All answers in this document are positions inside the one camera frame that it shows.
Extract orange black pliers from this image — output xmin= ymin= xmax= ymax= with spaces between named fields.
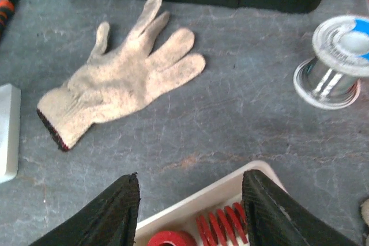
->
xmin=0 ymin=0 xmax=19 ymax=36

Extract small red spring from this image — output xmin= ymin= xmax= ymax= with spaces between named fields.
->
xmin=147 ymin=230 xmax=197 ymax=246

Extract large red spring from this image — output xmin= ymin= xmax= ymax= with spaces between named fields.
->
xmin=195 ymin=202 xmax=250 ymax=246

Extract white peg board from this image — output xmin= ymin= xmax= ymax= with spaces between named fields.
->
xmin=1 ymin=84 xmax=21 ymax=183

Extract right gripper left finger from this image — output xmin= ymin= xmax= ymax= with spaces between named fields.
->
xmin=32 ymin=173 xmax=140 ymax=246

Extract white knit glove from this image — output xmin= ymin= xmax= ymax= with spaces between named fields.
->
xmin=37 ymin=0 xmax=206 ymax=152

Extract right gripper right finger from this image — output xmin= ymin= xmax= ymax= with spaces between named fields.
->
xmin=242 ymin=169 xmax=356 ymax=246

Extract white spring tray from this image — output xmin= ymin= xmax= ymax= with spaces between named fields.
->
xmin=134 ymin=161 xmax=283 ymax=245

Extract solder wire spool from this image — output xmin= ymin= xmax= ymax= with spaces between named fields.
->
xmin=293 ymin=15 xmax=368 ymax=110

